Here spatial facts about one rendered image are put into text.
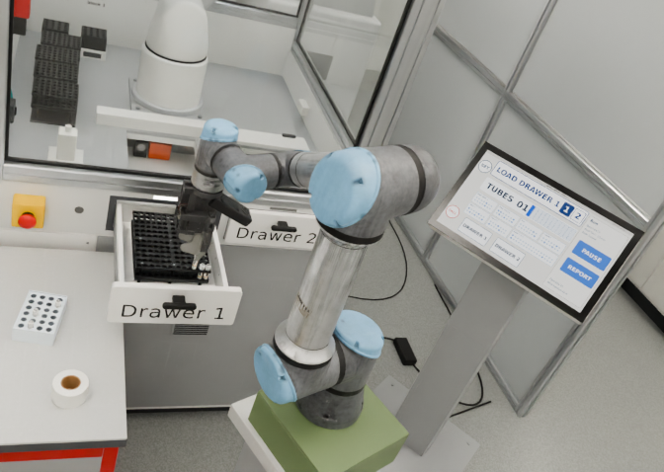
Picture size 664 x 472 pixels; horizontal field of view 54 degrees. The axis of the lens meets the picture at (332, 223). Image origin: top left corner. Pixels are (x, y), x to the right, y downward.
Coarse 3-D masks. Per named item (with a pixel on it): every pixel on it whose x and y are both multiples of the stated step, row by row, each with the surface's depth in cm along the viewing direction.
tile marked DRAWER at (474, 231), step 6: (462, 222) 194; (468, 222) 194; (474, 222) 193; (462, 228) 193; (468, 228) 193; (474, 228) 193; (480, 228) 192; (468, 234) 193; (474, 234) 192; (480, 234) 192; (486, 234) 191; (492, 234) 191; (474, 240) 192; (480, 240) 191; (486, 240) 191
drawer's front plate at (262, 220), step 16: (240, 224) 180; (256, 224) 182; (272, 224) 183; (288, 224) 185; (304, 224) 186; (240, 240) 184; (256, 240) 185; (272, 240) 187; (288, 240) 188; (304, 240) 190
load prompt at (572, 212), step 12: (504, 168) 195; (504, 180) 194; (516, 180) 194; (528, 180) 193; (528, 192) 192; (540, 192) 191; (552, 192) 190; (552, 204) 189; (564, 204) 188; (576, 204) 187; (564, 216) 187; (576, 216) 187
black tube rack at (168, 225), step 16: (144, 224) 165; (160, 224) 173; (144, 240) 160; (160, 240) 162; (176, 240) 164; (144, 256) 160; (160, 256) 158; (176, 256) 159; (192, 256) 161; (144, 272) 156; (160, 272) 157; (176, 272) 160
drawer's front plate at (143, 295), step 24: (120, 288) 142; (144, 288) 143; (168, 288) 145; (192, 288) 148; (216, 288) 150; (240, 288) 153; (120, 312) 146; (144, 312) 148; (168, 312) 150; (192, 312) 152; (216, 312) 154
